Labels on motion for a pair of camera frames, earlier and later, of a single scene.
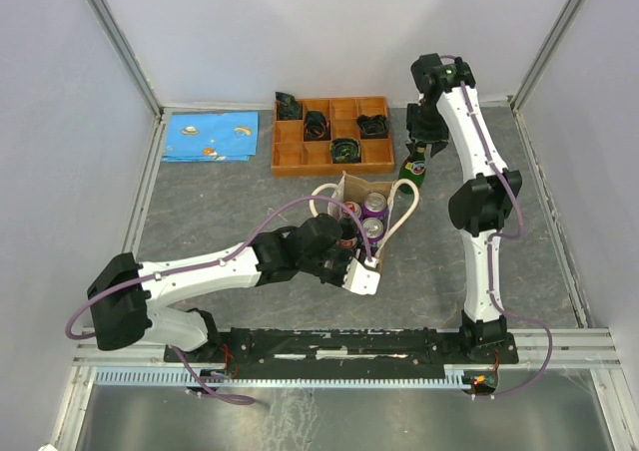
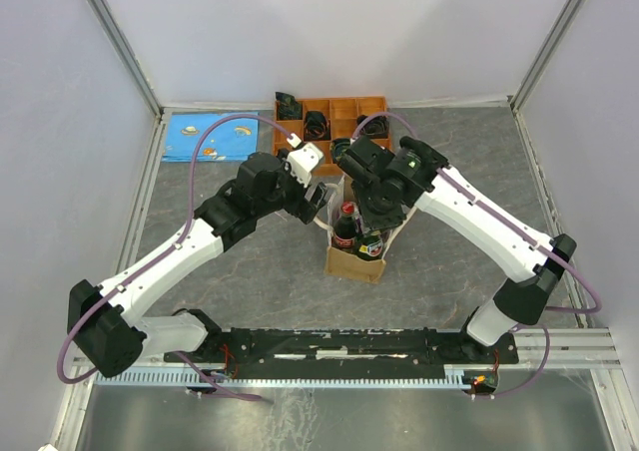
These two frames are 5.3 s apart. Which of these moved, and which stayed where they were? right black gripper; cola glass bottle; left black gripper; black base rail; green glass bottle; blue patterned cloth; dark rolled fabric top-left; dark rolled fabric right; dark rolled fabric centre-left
Moved: green glass bottle; left black gripper; right black gripper
Stayed: dark rolled fabric right; black base rail; cola glass bottle; blue patterned cloth; dark rolled fabric centre-left; dark rolled fabric top-left
